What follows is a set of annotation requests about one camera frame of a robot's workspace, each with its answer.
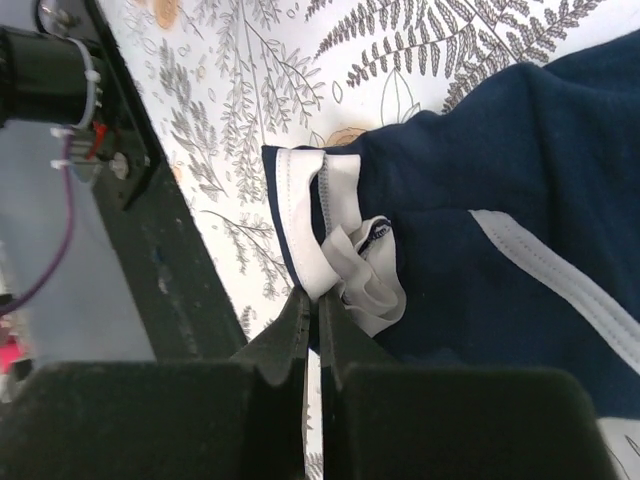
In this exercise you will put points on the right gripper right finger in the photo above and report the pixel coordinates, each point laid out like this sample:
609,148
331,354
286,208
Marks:
386,420

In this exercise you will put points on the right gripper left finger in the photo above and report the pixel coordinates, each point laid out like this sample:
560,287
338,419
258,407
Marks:
237,418

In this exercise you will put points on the navy white-trimmed underwear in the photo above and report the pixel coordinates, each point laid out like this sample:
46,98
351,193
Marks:
502,233

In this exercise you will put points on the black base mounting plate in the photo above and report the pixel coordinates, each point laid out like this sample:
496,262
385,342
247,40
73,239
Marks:
179,297

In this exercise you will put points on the floral table mat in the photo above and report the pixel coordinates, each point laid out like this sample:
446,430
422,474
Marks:
221,80

